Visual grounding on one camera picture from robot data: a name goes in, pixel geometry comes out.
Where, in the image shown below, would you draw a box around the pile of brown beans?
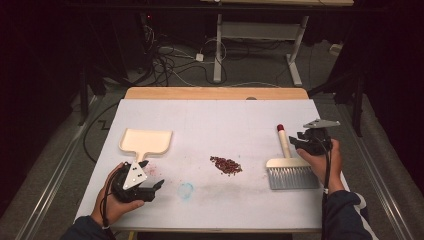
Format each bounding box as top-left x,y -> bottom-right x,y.
209,155 -> 244,177

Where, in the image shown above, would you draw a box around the cream plastic dustpan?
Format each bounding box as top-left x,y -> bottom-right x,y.
118,128 -> 174,164

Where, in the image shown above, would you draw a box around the black floor cable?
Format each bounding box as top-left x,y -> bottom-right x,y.
82,100 -> 120,165

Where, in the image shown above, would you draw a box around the white standing desk frame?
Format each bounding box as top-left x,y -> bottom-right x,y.
199,0 -> 355,88

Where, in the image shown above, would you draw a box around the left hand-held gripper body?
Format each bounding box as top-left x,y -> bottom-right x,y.
110,160 -> 158,204

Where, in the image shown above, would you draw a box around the white table cover sheet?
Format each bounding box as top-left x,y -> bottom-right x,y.
75,98 -> 351,231

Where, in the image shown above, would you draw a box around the black metal stand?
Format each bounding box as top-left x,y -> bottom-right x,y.
77,61 -> 108,127
307,64 -> 367,138

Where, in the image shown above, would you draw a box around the aluminium floor rail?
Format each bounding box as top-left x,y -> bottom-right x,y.
335,102 -> 416,240
14,95 -> 102,240

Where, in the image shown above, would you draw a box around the tangle of floor cables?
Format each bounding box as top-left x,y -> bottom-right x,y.
141,19 -> 231,88

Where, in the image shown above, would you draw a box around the person's left hand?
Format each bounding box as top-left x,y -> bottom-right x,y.
91,162 -> 146,228

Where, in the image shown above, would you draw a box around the person's right hand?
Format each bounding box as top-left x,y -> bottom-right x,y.
296,138 -> 345,195

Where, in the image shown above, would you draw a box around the cream hand brush grey bristles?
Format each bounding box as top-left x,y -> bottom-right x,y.
265,124 -> 321,191

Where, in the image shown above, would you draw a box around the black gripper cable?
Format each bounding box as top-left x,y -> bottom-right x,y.
320,138 -> 334,240
100,173 -> 118,240

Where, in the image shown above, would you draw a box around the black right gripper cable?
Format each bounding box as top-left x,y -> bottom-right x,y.
320,138 -> 334,240

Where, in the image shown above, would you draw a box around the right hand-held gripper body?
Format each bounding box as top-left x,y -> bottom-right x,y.
288,118 -> 341,157

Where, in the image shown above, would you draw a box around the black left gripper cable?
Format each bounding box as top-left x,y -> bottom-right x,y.
100,173 -> 118,240

